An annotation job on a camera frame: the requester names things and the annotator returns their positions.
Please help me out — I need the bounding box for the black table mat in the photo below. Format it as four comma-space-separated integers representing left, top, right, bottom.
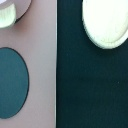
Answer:
57, 0, 128, 128

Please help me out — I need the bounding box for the pink toy kitchen counter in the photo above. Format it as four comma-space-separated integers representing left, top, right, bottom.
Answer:
0, 0, 57, 128

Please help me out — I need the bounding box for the cream round plate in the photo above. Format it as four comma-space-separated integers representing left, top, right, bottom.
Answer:
82, 0, 128, 49

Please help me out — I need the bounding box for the dark round stove burner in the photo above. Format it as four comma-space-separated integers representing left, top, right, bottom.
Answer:
0, 47, 29, 119

